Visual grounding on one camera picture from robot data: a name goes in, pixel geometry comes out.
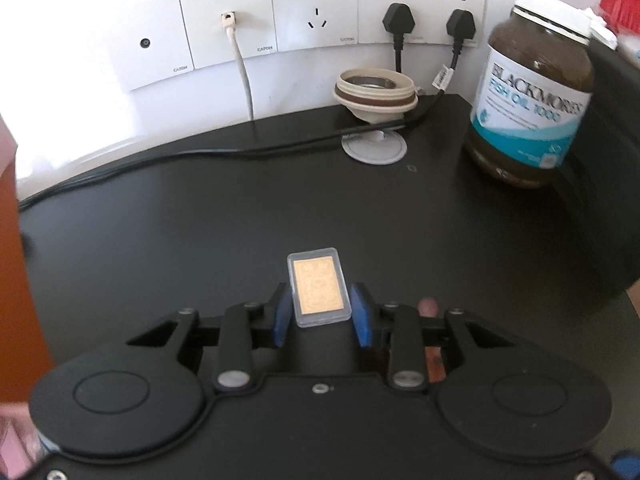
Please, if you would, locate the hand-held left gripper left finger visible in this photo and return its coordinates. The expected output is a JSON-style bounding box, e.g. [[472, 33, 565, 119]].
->
[[127, 282, 294, 394]]

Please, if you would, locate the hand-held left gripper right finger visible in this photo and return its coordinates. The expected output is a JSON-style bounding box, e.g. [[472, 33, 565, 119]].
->
[[350, 282, 516, 394]]

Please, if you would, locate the gold card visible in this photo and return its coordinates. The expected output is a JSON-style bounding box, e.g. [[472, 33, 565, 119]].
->
[[287, 247, 351, 330]]

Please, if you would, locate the pink cardboard box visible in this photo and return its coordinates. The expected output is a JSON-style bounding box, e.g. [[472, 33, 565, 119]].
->
[[0, 115, 56, 478]]

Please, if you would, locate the black desktop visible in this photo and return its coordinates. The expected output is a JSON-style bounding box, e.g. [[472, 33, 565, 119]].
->
[[0, 92, 640, 480]]

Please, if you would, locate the red snack packet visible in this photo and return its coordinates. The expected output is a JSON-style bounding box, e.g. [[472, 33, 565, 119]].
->
[[417, 297, 447, 387]]

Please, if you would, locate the brown supplement jar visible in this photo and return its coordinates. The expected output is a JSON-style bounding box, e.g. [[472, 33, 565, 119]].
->
[[465, 0, 596, 190]]

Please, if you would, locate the black box appliance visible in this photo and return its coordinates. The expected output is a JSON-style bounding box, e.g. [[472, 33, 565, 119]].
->
[[550, 37, 640, 302]]

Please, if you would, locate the white plastic wrap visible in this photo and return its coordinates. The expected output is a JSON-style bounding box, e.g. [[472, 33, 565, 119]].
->
[[584, 7, 621, 51]]

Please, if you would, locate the long black cable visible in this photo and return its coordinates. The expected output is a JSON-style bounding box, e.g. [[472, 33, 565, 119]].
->
[[17, 91, 447, 209]]

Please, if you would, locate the white network cable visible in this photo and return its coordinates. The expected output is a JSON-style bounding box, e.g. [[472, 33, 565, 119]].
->
[[220, 11, 256, 122]]

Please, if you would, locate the white wall panel network jack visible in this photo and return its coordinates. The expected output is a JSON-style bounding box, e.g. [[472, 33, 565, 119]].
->
[[179, 0, 277, 71]]

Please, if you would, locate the black wall plug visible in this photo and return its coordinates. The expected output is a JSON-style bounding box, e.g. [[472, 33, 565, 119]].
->
[[431, 8, 476, 93], [382, 2, 417, 73]]

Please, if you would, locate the white wall panel round port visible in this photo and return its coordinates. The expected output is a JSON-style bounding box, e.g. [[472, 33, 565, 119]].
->
[[107, 0, 194, 94]]

